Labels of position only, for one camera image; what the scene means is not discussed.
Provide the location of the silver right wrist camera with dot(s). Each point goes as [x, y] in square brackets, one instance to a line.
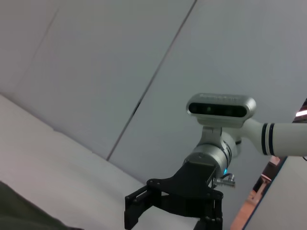
[220, 109]

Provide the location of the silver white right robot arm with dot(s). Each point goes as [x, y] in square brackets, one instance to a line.
[275, 139]

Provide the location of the dark green shirt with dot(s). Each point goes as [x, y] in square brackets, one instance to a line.
[24, 210]

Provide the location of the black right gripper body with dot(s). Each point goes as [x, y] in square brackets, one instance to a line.
[189, 187]

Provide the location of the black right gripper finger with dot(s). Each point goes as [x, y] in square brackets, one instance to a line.
[213, 215]
[136, 203]

